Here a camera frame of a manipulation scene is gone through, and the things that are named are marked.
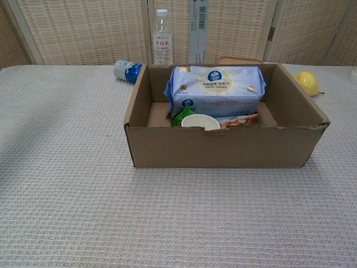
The green snack packet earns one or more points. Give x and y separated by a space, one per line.
181 115

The white paper cup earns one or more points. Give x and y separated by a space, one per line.
199 122

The light blue tissue pack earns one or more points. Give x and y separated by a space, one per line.
217 89

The brown cardboard box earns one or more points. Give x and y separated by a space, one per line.
223 148

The blue white drink can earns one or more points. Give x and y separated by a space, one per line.
127 71

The white woven tablecloth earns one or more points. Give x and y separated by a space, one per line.
178 217

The clear plastic water bottle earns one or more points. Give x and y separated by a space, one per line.
163 44

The brown paper bowl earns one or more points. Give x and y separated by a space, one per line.
240 60

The yellow pear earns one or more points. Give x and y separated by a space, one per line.
308 83

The beige woven folding screen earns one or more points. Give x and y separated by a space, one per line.
83 30

